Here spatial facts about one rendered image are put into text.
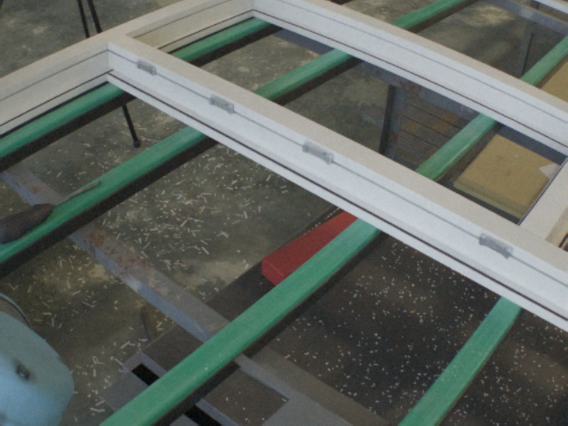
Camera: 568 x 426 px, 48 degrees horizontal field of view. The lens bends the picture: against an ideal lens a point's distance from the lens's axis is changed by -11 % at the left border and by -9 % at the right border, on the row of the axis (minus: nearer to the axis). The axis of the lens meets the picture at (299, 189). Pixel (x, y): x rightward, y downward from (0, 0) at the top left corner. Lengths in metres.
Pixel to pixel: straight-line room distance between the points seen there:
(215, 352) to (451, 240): 0.36
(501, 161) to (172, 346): 0.87
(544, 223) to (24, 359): 0.73
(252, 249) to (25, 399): 1.84
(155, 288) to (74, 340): 1.06
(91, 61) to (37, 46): 2.28
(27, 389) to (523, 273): 0.68
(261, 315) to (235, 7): 0.86
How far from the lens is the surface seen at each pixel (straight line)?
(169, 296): 0.93
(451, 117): 2.37
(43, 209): 0.98
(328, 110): 2.92
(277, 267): 1.25
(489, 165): 1.60
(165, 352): 1.17
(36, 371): 0.43
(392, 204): 0.98
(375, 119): 2.29
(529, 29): 2.60
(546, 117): 1.29
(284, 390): 0.80
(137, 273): 0.96
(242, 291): 1.26
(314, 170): 1.04
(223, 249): 2.21
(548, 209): 1.00
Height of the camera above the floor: 1.50
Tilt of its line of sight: 37 degrees down
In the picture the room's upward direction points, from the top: 6 degrees clockwise
